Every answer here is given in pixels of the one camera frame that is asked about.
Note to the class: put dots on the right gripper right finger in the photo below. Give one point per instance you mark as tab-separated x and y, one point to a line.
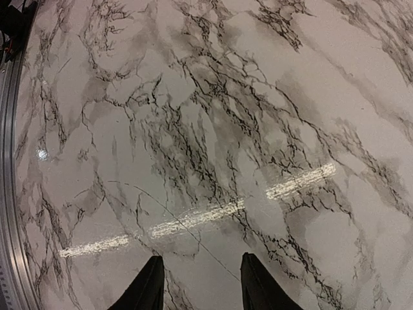
259	289

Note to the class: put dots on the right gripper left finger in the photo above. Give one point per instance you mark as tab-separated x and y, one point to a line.
146	291

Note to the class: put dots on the aluminium front rail frame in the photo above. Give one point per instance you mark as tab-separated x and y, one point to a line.
16	283

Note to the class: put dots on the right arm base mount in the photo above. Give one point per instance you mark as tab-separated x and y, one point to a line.
15	28

